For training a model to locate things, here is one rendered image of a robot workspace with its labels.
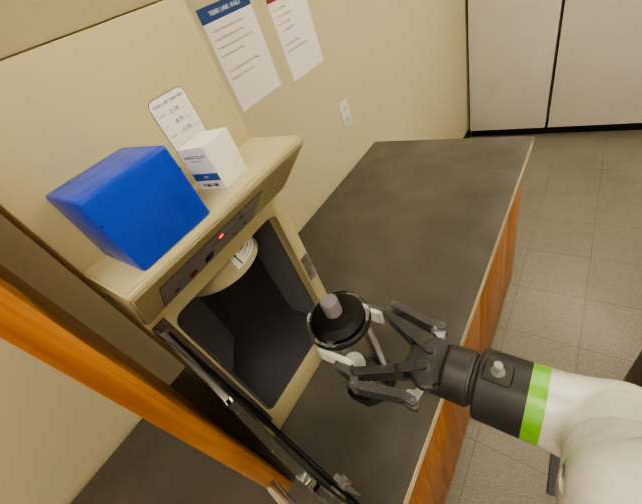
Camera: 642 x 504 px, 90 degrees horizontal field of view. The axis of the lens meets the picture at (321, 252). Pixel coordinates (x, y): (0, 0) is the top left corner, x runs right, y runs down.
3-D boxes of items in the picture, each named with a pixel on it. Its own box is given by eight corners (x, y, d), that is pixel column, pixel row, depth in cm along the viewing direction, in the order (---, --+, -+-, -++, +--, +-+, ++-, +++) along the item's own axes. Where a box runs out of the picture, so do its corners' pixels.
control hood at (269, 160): (137, 322, 44) (79, 274, 38) (275, 185, 61) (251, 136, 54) (182, 351, 38) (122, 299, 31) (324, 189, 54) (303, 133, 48)
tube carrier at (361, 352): (334, 392, 65) (293, 333, 52) (358, 347, 71) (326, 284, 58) (382, 416, 59) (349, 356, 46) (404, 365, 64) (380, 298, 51)
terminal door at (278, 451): (275, 427, 71) (160, 326, 45) (396, 543, 51) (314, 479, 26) (272, 431, 70) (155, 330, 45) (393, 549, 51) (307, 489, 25)
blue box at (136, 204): (106, 256, 39) (42, 196, 33) (168, 205, 44) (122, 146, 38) (145, 273, 33) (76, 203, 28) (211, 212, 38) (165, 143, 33)
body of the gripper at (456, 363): (484, 339, 42) (415, 319, 48) (465, 398, 38) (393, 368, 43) (483, 366, 47) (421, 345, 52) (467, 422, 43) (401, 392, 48)
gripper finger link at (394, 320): (427, 354, 45) (435, 349, 45) (380, 307, 53) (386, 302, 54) (430, 368, 47) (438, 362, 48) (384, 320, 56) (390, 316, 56)
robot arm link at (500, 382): (516, 451, 40) (529, 385, 45) (523, 415, 33) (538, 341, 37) (465, 428, 44) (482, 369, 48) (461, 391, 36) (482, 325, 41)
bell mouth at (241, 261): (162, 285, 66) (144, 266, 62) (220, 228, 75) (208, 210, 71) (214, 308, 56) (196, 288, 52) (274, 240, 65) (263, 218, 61)
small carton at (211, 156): (201, 189, 45) (175, 150, 41) (222, 169, 48) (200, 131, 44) (227, 188, 42) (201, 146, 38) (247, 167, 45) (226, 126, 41)
